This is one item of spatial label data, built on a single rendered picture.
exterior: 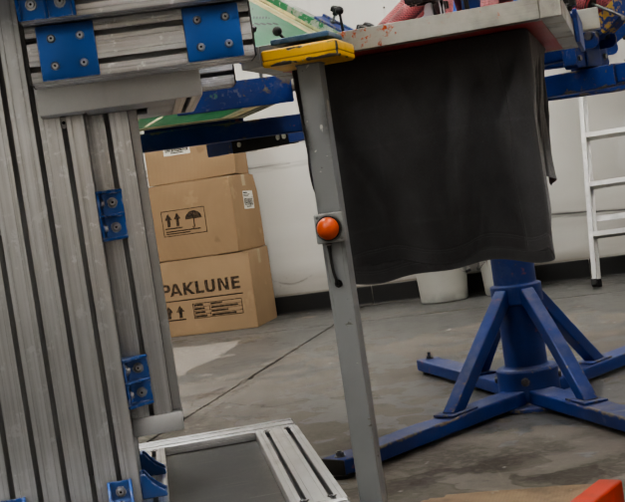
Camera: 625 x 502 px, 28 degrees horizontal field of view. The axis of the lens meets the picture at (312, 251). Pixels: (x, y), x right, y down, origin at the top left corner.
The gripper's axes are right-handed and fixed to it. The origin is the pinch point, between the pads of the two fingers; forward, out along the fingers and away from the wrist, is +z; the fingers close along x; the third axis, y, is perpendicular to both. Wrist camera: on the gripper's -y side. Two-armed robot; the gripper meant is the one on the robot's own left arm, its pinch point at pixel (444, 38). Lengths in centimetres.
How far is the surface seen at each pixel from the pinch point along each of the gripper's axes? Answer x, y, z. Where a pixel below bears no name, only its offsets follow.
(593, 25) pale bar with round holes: -21.3, -32.2, 1.5
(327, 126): 80, 11, 18
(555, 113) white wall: -412, 0, 12
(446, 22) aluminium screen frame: 61, -9, 3
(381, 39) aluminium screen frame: 61, 3, 4
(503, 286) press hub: -78, 4, 66
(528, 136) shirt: 51, -19, 25
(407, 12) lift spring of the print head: -65, 18, -15
